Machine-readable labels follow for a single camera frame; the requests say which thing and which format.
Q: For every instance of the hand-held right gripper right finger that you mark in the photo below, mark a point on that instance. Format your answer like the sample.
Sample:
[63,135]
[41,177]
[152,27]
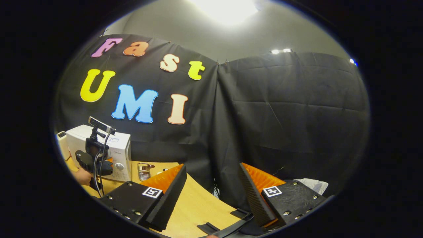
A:
[252,198]

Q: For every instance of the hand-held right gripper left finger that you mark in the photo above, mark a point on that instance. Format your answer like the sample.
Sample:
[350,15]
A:
[170,201]

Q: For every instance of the white microwave oven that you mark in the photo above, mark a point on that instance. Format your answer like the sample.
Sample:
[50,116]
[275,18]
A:
[120,148]

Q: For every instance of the white toaster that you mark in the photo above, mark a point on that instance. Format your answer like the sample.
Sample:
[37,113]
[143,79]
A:
[63,145]

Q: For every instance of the metal utensil holder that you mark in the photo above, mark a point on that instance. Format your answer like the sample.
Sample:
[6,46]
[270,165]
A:
[144,172]

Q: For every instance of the black backdrop cloth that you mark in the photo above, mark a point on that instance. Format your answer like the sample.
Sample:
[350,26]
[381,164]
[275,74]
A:
[281,115]

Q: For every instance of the small ceiling light panel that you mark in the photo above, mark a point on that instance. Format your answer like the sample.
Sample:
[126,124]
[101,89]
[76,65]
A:
[281,51]

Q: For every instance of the large ceiling light panel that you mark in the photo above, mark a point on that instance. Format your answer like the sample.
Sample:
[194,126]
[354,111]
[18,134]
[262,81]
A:
[224,10]

